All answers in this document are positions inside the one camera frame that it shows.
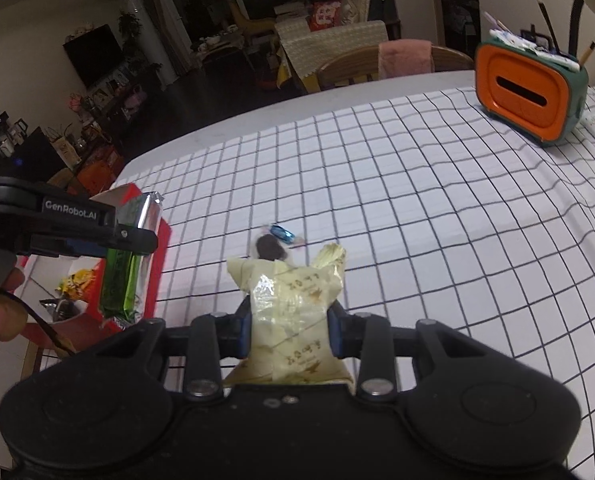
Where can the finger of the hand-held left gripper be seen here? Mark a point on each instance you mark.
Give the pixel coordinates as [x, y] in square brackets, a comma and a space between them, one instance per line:
[127, 240]

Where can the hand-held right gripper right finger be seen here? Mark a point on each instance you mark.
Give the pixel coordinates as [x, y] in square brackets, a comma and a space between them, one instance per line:
[333, 332]

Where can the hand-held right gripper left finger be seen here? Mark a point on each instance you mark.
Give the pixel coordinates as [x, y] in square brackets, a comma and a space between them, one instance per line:
[245, 330]

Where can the green foil snack packet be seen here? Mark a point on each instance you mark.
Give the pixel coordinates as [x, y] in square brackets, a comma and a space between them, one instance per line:
[122, 270]

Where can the red box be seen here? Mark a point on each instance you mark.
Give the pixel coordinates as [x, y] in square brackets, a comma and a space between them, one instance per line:
[162, 240]

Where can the cream pastry packet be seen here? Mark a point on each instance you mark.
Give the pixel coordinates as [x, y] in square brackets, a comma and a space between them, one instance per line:
[287, 310]

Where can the black snack packet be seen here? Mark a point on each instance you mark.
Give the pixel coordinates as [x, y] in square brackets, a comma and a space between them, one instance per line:
[60, 307]

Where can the orange storage box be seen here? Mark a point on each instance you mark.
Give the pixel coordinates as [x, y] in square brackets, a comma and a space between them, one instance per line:
[97, 175]

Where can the clear wrapped dark treat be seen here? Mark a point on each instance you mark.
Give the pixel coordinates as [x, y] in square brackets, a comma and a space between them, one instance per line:
[266, 247]

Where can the blue wrapped candy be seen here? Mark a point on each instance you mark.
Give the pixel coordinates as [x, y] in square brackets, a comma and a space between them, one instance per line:
[282, 234]

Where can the white checkered tablecloth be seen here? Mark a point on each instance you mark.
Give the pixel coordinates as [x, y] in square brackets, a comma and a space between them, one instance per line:
[427, 210]

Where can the black television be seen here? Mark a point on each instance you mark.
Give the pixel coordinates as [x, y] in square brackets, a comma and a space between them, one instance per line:
[92, 55]

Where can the white tower air conditioner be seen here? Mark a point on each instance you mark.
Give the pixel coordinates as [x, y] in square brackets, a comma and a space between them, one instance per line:
[150, 35]

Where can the green houseplant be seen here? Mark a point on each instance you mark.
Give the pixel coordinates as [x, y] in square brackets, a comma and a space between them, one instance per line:
[129, 22]

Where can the yellow giraffe toy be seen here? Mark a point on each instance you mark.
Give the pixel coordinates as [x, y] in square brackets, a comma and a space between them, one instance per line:
[247, 24]

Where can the wooden chair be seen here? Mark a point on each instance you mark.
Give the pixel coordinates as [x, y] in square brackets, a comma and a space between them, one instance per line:
[347, 72]

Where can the pink towel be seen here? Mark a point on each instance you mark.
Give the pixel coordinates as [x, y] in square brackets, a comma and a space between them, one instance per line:
[405, 57]

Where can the cream covered chair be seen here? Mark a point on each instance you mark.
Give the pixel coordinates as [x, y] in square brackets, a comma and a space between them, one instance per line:
[332, 42]

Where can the red printed bag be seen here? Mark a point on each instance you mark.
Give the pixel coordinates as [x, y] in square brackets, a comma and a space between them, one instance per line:
[325, 15]

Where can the orange green tissue box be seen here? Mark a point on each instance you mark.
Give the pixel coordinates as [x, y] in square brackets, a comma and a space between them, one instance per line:
[522, 95]

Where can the white paper bundle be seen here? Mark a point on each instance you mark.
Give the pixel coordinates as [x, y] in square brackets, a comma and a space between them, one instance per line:
[527, 46]

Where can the pens bundle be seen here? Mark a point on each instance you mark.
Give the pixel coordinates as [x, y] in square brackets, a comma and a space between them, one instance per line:
[497, 24]

